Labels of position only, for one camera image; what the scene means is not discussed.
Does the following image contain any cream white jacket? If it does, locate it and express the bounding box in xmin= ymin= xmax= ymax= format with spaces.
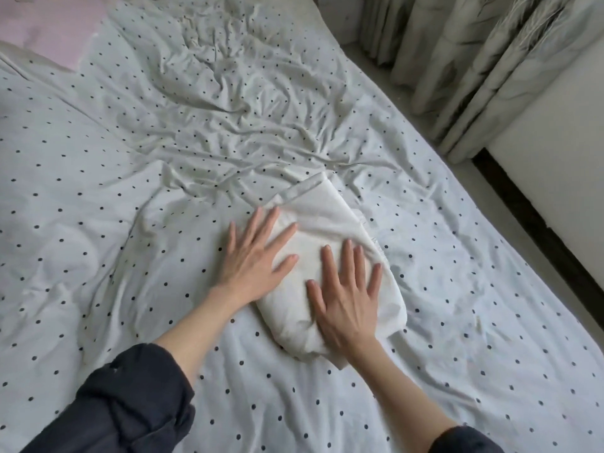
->
xmin=255 ymin=171 xmax=409 ymax=369

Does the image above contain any white dotted bed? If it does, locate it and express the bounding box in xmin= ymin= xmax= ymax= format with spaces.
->
xmin=0 ymin=0 xmax=604 ymax=453

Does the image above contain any pink pillow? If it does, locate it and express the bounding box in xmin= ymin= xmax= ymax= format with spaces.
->
xmin=0 ymin=0 xmax=119 ymax=72

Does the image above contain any white bedside cabinet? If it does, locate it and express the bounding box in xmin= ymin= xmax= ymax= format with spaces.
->
xmin=311 ymin=0 xmax=367 ymax=45

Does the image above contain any person's right forearm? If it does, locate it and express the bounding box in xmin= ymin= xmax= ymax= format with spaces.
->
xmin=347 ymin=337 xmax=506 ymax=453

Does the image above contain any person's left hand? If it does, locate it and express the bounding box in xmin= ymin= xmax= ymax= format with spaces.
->
xmin=210 ymin=205 xmax=301 ymax=312

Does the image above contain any person's right hand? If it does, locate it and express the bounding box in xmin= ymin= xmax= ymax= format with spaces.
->
xmin=305 ymin=238 xmax=385 ymax=364

